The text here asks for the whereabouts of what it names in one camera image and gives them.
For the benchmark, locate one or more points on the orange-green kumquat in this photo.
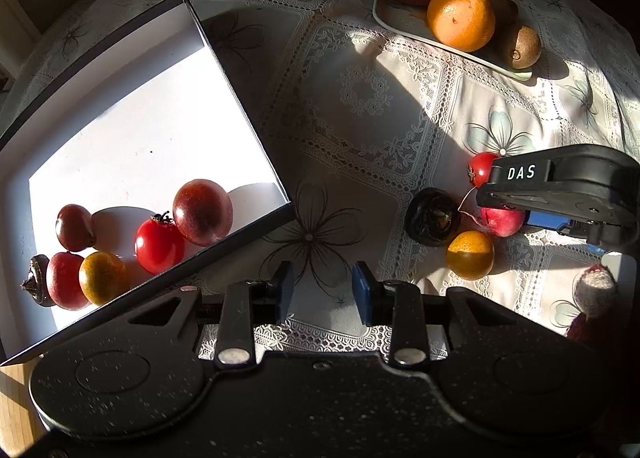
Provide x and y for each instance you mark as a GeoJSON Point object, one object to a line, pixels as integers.
{"type": "Point", "coordinates": [102, 278]}

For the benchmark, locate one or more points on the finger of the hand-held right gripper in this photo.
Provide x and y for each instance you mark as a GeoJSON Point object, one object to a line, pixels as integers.
{"type": "Point", "coordinates": [547, 219]}

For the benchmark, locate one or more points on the small orange kumquat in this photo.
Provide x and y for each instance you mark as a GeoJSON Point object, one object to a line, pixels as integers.
{"type": "Point", "coordinates": [470, 256]}

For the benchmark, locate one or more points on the brown kiwi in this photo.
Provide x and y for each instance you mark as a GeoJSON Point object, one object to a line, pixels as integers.
{"type": "Point", "coordinates": [522, 45]}

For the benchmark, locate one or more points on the grey oblong plate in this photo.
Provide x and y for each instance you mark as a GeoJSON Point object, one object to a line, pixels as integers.
{"type": "Point", "coordinates": [395, 16]}

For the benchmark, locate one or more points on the dark purple tomato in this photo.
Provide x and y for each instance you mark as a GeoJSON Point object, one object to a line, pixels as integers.
{"type": "Point", "coordinates": [431, 218]}

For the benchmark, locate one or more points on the red cherry tomato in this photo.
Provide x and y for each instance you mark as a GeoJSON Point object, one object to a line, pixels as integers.
{"type": "Point", "coordinates": [480, 171]}
{"type": "Point", "coordinates": [159, 248]}

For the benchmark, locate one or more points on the white lace floral tablecloth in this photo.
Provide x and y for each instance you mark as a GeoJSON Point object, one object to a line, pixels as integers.
{"type": "Point", "coordinates": [360, 87]}

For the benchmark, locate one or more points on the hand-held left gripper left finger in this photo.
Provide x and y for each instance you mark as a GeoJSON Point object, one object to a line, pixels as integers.
{"type": "Point", "coordinates": [284, 296]}

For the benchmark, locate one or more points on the dark brown tomato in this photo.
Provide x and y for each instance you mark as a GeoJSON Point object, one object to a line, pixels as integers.
{"type": "Point", "coordinates": [38, 281]}

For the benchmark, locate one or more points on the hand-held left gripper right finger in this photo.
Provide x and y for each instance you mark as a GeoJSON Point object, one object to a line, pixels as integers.
{"type": "Point", "coordinates": [362, 296]}

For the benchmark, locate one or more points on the large orange with stem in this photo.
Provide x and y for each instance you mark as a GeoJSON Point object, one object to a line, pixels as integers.
{"type": "Point", "coordinates": [460, 20]}

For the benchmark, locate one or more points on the black cardboard box white inside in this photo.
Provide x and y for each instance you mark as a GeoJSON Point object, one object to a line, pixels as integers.
{"type": "Point", "coordinates": [125, 137]}

